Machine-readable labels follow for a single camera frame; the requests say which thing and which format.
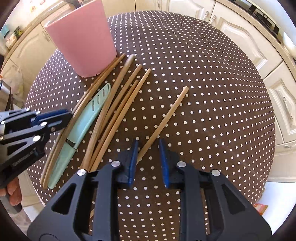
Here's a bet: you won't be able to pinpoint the cream lower kitchen cabinets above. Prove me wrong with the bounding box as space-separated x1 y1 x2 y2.
1 1 295 182

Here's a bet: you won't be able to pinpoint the person's left hand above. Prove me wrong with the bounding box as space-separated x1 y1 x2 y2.
0 177 22 206

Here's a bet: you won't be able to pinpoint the wooden chopstick leftmost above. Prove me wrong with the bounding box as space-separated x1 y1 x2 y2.
40 53 125 189

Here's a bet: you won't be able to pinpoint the short wooden chopstick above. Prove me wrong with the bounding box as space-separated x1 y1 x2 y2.
87 79 139 171

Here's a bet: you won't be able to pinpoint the mint green sheathed knife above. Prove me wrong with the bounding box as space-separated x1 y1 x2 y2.
48 83 111 189

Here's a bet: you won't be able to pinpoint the wooden chopstick dark left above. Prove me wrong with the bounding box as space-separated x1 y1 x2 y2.
80 54 134 170

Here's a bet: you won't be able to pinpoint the wooden chopstick far right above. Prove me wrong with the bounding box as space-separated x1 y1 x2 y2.
137 86 189 164

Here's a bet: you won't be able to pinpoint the wooden chopstick middle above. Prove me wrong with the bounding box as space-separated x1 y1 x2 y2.
99 64 143 135

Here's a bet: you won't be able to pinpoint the brown polka dot tablecloth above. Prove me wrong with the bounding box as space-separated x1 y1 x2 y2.
26 11 275 240

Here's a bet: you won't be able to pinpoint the pink utensil cup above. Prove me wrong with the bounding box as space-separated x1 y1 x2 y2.
45 1 117 78

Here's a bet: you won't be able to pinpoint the black gas stove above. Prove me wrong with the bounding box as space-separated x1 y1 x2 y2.
231 0 282 44

